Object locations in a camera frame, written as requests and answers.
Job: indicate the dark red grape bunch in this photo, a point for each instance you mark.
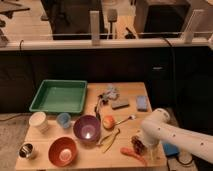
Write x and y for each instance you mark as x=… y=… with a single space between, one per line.
x=138 y=146

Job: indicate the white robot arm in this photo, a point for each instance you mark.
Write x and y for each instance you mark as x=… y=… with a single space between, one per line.
x=155 y=128

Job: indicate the purple bowl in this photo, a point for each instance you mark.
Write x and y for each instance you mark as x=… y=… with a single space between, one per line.
x=87 y=128

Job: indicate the red bowl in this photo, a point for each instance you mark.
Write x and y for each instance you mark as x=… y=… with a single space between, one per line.
x=62 y=152

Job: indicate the grey crumpled cloth toy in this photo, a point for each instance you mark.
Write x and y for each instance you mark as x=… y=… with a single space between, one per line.
x=110 y=94

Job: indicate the red yellow apple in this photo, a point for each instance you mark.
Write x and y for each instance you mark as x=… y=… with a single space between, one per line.
x=108 y=122

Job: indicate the blue sponge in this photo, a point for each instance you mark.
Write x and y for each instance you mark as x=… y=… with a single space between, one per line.
x=141 y=103

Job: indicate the white tipped brush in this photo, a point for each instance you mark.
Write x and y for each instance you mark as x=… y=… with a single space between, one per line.
x=131 y=117

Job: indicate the green plastic tray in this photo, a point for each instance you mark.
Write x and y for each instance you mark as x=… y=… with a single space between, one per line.
x=57 y=96

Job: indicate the small blue cup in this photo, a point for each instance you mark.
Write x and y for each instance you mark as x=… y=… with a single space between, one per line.
x=64 y=120

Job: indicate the yellow banana peel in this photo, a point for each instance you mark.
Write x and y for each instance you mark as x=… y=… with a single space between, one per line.
x=106 y=142

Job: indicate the orange carrot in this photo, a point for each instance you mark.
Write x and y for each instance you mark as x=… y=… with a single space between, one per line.
x=130 y=152

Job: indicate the white paper cup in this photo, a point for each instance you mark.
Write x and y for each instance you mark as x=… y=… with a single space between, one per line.
x=39 y=121

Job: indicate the black office chair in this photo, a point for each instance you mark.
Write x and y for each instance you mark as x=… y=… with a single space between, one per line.
x=70 y=19

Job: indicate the blue object beside table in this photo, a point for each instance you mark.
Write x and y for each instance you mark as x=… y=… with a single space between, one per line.
x=170 y=150

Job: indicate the small metal cup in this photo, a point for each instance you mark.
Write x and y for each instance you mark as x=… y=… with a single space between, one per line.
x=27 y=151

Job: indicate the black handled tool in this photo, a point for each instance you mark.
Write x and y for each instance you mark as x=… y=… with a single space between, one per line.
x=98 y=107

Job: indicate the white post left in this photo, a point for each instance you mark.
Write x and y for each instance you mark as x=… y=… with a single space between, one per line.
x=95 y=28

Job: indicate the white post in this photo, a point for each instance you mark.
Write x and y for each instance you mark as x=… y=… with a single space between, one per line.
x=95 y=28
x=194 y=20

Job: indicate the white post right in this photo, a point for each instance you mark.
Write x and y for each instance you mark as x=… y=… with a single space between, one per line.
x=194 y=20

